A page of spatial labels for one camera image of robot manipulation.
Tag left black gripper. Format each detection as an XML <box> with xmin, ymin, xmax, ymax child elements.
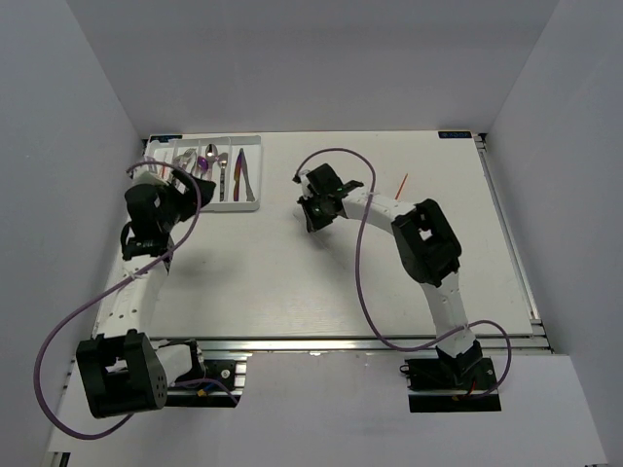
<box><xmin>156</xmin><ymin>167</ymin><xmax>216</xmax><ymax>233</ymax></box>

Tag pink handled fork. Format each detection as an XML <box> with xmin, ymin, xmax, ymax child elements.
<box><xmin>172</xmin><ymin>148</ymin><xmax>198</xmax><ymax>172</ymax></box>

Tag iridescent rainbow spoon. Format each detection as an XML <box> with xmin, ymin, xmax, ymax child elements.
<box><xmin>196</xmin><ymin>156</ymin><xmax>208</xmax><ymax>178</ymax></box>

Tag ornate silver knife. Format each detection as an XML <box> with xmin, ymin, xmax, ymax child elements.
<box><xmin>238</xmin><ymin>149</ymin><xmax>255</xmax><ymax>202</ymax></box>

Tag pink handled spoon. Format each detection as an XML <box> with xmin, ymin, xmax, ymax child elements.
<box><xmin>204</xmin><ymin>144</ymin><xmax>218</xmax><ymax>181</ymax></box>

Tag dark handled silver spoon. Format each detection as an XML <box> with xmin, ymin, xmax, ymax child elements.
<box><xmin>217</xmin><ymin>152</ymin><xmax>229</xmax><ymax>202</ymax></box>

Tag iridescent rainbow knife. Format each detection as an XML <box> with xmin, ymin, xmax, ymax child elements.
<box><xmin>233</xmin><ymin>149</ymin><xmax>244</xmax><ymax>202</ymax></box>

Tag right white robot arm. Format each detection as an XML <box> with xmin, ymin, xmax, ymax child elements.
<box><xmin>293</xmin><ymin>163</ymin><xmax>483</xmax><ymax>388</ymax></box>

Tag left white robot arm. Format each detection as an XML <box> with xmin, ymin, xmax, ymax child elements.
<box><xmin>76</xmin><ymin>171</ymin><xmax>216</xmax><ymax>418</ymax></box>

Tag blue logo sticker left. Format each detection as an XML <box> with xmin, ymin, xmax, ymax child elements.
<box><xmin>149</xmin><ymin>134</ymin><xmax>183</xmax><ymax>143</ymax></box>

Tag blue logo sticker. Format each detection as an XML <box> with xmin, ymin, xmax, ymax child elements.
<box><xmin>149</xmin><ymin>134</ymin><xmax>183</xmax><ymax>143</ymax></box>
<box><xmin>437</xmin><ymin>130</ymin><xmax>473</xmax><ymax>139</ymax></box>

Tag white divided cutlery tray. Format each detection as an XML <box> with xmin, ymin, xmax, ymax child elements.
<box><xmin>143</xmin><ymin>134</ymin><xmax>263</xmax><ymax>212</ymax></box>

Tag blue logo sticker right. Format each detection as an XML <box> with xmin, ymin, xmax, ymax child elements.
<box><xmin>437</xmin><ymin>130</ymin><xmax>473</xmax><ymax>139</ymax></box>

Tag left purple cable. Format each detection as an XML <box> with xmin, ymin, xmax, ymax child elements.
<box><xmin>33</xmin><ymin>155</ymin><xmax>239</xmax><ymax>438</ymax></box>

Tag purple cable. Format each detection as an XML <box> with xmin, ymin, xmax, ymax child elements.
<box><xmin>33</xmin><ymin>155</ymin><xmax>239</xmax><ymax>438</ymax></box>
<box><xmin>294</xmin><ymin>148</ymin><xmax>513</xmax><ymax>398</ymax></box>

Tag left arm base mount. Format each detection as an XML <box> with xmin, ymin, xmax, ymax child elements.
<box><xmin>157</xmin><ymin>340</ymin><xmax>242</xmax><ymax>409</ymax></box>

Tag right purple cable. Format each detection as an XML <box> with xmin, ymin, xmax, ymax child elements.
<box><xmin>294</xmin><ymin>148</ymin><xmax>513</xmax><ymax>398</ymax></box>

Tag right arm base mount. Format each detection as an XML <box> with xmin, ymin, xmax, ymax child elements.
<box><xmin>399</xmin><ymin>358</ymin><xmax>501</xmax><ymax>413</ymax></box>

